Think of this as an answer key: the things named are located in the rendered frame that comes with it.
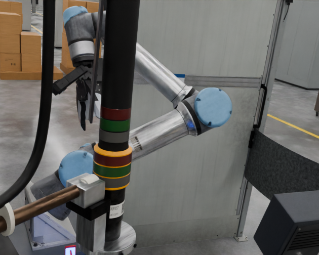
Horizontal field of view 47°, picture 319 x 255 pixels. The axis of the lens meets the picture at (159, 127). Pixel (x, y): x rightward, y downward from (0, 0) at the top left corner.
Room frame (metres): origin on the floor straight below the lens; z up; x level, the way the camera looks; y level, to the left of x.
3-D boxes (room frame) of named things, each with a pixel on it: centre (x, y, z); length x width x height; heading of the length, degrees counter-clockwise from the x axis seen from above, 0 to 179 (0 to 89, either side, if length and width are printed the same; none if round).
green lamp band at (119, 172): (0.39, 0.05, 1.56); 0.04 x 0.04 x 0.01
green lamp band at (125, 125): (0.39, 0.05, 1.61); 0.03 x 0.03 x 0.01
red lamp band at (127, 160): (0.39, 0.05, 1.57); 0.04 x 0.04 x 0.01
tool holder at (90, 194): (0.38, 0.05, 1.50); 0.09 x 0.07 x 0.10; 146
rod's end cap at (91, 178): (0.36, 0.07, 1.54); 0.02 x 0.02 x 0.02; 56
